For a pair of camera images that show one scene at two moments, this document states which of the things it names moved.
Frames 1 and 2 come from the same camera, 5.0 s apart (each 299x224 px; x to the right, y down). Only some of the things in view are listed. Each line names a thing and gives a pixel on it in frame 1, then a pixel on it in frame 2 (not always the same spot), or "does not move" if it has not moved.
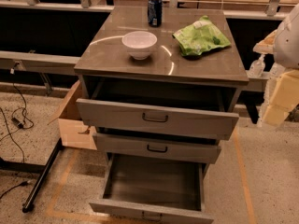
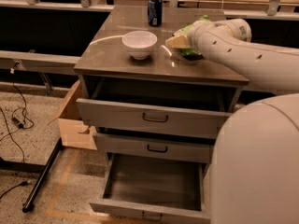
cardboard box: [76, 132] does not move
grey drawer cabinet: [160, 100] does not move
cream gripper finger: [266, 46] → [177, 41]
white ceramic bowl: [139, 43] does not move
